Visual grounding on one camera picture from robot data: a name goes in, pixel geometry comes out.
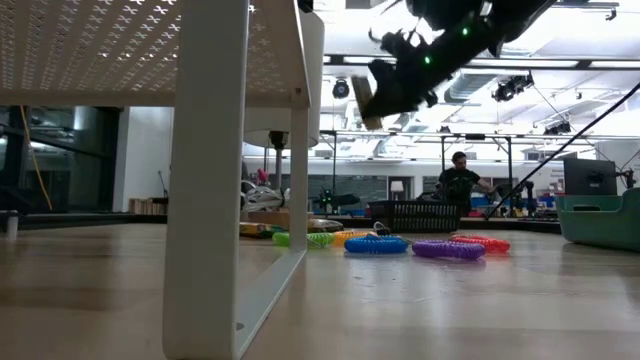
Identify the purple coil wristband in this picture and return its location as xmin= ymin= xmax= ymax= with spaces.
xmin=410 ymin=239 xmax=487 ymax=262

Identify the wooden slat crate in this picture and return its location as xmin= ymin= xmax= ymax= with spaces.
xmin=128 ymin=197 xmax=170 ymax=217

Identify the yellow hanging cord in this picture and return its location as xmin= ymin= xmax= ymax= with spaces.
xmin=18 ymin=105 xmax=54 ymax=211

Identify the small white post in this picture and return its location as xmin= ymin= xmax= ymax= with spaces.
xmin=4 ymin=209 xmax=20 ymax=240

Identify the green coil wristband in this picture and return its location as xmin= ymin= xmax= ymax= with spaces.
xmin=272 ymin=232 xmax=336 ymax=249

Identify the white perforated metal shelf riser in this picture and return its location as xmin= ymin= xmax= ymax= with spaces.
xmin=0 ymin=0 xmax=312 ymax=360

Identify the orange-yellow coil wristband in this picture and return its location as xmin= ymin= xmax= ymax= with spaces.
xmin=332 ymin=229 xmax=379 ymax=246

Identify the black aluminium table frame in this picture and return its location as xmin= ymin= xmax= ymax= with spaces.
xmin=19 ymin=212 xmax=562 ymax=235

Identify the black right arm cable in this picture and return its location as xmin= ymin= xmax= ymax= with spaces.
xmin=486 ymin=82 xmax=640 ymax=220

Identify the black background rig frame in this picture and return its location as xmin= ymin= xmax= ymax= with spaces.
xmin=319 ymin=128 xmax=516 ymax=202

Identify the teal plastic bin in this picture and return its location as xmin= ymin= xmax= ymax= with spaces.
xmin=553 ymin=187 xmax=640 ymax=252

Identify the blue coil wristband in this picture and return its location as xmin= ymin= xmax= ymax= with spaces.
xmin=343 ymin=235 xmax=409 ymax=255

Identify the black mesh basket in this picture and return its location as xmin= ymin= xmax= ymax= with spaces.
xmin=367 ymin=198 xmax=464 ymax=234

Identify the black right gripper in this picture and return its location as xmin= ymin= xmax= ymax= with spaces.
xmin=361 ymin=46 xmax=452 ymax=122

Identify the black ceiling spotlight cluster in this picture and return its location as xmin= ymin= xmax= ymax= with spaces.
xmin=491 ymin=73 xmax=536 ymax=104

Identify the dark computer monitor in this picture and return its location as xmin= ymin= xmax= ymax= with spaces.
xmin=563 ymin=158 xmax=618 ymax=197

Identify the person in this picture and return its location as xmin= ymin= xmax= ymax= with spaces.
xmin=433 ymin=150 xmax=497 ymax=217

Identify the red coil wristband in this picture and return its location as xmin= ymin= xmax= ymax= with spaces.
xmin=449 ymin=234 xmax=512 ymax=255

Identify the black overhead rig bar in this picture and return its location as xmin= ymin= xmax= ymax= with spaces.
xmin=323 ymin=53 xmax=640 ymax=70

